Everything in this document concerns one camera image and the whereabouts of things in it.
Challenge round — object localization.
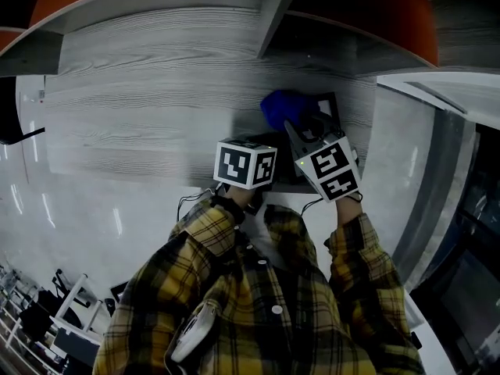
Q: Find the white round waist device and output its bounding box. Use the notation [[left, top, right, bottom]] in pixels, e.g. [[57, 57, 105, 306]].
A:
[[170, 302, 218, 363]]

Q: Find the yellow plaid shirt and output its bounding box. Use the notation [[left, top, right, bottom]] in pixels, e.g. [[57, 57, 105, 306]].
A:
[[92, 199, 427, 375]]

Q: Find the white metal stool frame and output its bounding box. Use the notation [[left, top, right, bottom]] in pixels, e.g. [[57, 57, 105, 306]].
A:
[[49, 273, 104, 344]]

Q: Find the person's left forearm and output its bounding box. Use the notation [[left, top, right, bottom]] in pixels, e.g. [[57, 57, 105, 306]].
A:
[[167, 184, 262, 258]]

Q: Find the person's right forearm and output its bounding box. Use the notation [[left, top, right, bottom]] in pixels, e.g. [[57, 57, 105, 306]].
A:
[[323, 198, 405, 301]]

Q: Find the dark window frame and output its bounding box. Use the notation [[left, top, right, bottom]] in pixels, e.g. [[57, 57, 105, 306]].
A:
[[390, 107, 500, 375]]

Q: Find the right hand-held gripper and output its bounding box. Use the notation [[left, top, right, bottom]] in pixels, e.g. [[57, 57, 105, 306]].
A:
[[284, 110, 363, 204]]

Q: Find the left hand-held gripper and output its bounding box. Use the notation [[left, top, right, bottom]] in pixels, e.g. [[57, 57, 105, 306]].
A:
[[212, 137, 279, 216]]

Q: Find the blue cloth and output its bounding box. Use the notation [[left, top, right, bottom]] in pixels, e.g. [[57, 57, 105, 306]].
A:
[[259, 88, 326, 133]]

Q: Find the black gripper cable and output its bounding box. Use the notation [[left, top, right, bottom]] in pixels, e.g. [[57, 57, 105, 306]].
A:
[[301, 193, 364, 215], [177, 185, 226, 223]]

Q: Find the grey wooden shelf divider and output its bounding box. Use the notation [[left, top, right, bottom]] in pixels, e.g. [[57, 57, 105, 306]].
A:
[[256, 0, 308, 59]]

